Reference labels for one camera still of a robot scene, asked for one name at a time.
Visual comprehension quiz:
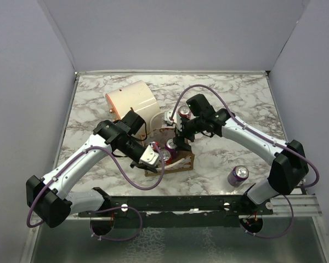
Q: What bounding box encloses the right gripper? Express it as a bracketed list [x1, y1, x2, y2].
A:
[173, 116, 205, 151]

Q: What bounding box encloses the purple soda can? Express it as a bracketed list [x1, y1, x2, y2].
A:
[165, 138, 178, 159]
[228, 165, 249, 187]

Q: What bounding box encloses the purple Fanta can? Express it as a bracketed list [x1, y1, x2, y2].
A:
[161, 148, 172, 164]

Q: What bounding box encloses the red coca-cola can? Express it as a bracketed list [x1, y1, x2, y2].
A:
[177, 105, 191, 119]
[149, 141, 160, 150]

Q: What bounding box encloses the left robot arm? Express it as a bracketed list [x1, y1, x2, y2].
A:
[26, 111, 163, 228]

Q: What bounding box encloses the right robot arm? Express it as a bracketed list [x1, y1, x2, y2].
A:
[168, 94, 309, 214]

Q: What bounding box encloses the upright red Coca-Cola can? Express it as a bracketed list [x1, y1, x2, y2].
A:
[177, 105, 191, 119]

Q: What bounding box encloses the white cylindrical pot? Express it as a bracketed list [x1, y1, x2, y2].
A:
[105, 81, 161, 131]

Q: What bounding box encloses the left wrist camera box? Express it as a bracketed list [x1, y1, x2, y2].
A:
[139, 145, 160, 168]

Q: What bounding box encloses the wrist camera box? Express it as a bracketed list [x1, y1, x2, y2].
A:
[163, 111, 178, 127]
[139, 145, 160, 168]

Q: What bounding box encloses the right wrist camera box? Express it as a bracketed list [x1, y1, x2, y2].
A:
[163, 111, 178, 127]

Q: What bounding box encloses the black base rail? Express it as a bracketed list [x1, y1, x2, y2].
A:
[79, 195, 273, 228]

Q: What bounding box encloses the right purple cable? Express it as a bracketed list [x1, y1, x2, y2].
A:
[168, 84, 321, 239]

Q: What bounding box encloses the aluminium extrusion rail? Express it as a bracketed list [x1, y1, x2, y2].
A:
[271, 195, 322, 217]

